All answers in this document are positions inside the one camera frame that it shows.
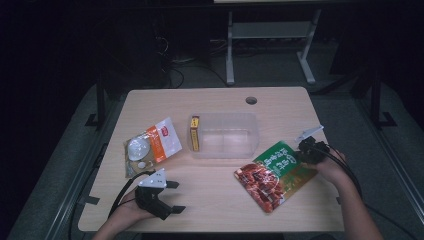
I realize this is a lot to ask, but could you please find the yellow and red narrow packet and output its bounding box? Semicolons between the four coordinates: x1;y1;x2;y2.
189;115;201;153

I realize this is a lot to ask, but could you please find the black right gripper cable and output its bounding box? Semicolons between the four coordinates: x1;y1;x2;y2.
316;143;364;199

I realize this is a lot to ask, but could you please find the orange and white snack packet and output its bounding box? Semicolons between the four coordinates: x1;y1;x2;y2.
123;116;183;179

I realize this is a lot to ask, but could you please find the black metal stand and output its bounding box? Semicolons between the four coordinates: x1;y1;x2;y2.
368;71;398;130
84;81;108;129

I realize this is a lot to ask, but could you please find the clear plastic container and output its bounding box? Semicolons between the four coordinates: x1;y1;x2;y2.
187;112;260;160

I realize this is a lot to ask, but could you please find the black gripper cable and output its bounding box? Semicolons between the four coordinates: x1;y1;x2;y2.
316;143;364;199
107;169;157;219

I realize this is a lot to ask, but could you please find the tangle of dark cables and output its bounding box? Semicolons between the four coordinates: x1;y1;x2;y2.
156;33;229;89

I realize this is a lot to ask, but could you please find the black tape strip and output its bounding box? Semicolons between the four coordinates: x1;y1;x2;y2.
79;195;101;206

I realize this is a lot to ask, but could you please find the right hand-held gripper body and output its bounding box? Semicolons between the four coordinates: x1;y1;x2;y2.
294;124;332;166

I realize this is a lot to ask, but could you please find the person's right hand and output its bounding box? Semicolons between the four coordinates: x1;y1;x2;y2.
313;148;352;188

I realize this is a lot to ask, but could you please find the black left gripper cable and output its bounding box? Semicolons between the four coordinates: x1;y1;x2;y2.
107;169;157;219

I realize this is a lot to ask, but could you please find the white metal stand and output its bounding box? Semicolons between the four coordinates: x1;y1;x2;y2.
225;9;323;86

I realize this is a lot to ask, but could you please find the black floor cable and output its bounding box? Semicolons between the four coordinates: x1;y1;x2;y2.
363;203;418;240

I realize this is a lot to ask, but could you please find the person's left hand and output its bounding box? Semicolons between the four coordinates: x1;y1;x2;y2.
114;190;158;224

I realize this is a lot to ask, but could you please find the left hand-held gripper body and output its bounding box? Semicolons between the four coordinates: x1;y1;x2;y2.
134;168;175;221

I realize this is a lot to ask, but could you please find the green and red snack packet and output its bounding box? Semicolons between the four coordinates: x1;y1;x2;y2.
233;140;318;214

